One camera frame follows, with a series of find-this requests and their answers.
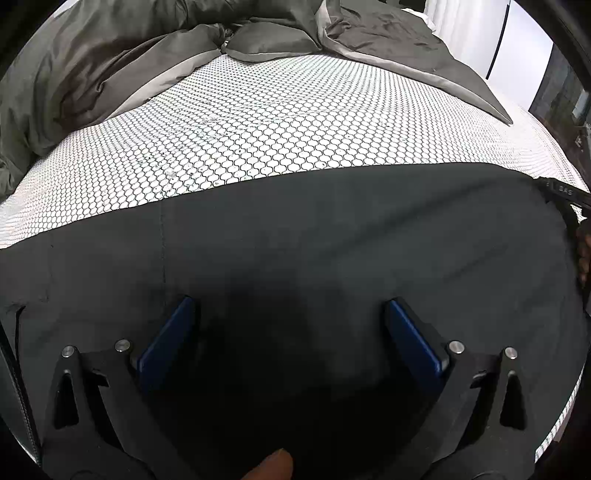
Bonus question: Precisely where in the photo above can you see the black pants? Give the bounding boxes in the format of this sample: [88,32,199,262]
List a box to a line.
[1,164,590,479]

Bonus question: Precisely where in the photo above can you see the person's right hand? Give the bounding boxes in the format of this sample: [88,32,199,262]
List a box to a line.
[576,218,591,285]

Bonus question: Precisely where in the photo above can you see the person's left hand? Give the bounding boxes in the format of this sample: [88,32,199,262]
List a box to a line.
[243,449,294,480]

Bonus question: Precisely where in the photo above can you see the white wardrobe door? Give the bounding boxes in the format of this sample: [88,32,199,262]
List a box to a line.
[488,1,554,110]

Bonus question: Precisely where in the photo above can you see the white curtain right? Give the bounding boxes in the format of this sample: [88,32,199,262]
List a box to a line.
[425,0,507,78]

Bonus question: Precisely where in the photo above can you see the white patterned mattress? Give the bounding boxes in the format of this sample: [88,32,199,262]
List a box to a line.
[1,55,589,453]

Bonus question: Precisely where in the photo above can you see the dark grey duvet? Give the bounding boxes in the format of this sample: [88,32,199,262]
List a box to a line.
[1,1,510,197]

